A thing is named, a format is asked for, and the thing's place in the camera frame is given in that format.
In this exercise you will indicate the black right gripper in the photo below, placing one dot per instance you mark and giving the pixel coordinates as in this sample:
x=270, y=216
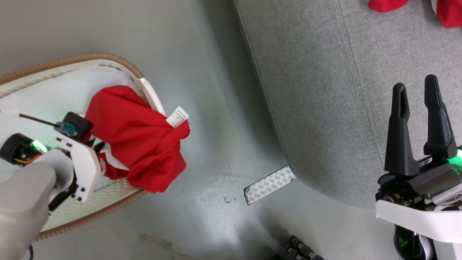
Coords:
x=426, y=184

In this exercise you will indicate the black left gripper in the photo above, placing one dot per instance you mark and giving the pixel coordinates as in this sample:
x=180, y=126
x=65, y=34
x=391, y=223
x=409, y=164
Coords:
x=18, y=148

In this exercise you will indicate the red garment with white label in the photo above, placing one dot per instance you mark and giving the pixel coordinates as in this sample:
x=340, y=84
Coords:
x=140, y=144

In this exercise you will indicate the red garment with white trim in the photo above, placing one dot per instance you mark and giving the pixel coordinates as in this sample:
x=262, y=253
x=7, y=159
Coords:
x=451, y=12

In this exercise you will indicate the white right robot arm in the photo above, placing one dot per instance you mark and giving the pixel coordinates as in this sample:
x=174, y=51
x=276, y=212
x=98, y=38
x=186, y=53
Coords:
x=411, y=245

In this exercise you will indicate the grey fabric sofa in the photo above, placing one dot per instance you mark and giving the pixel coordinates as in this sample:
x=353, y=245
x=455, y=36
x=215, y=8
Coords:
x=343, y=90

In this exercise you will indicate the cream perforated laundry basket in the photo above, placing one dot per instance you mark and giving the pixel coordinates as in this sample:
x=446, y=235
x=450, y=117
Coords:
x=119, y=196

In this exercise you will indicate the white cloth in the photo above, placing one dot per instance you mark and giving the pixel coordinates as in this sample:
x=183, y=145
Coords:
x=47, y=94

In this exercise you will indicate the patterned adhesive tape strip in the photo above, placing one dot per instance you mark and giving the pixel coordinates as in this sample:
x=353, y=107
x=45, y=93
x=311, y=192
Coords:
x=269, y=185

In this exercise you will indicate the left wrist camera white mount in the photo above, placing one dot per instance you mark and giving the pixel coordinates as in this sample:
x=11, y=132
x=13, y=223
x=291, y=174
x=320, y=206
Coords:
x=86, y=166

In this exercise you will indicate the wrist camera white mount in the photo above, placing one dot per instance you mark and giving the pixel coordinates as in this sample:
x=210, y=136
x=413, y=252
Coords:
x=86, y=166
x=415, y=218

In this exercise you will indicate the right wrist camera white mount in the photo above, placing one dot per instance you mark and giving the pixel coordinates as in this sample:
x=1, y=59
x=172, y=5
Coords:
x=415, y=218

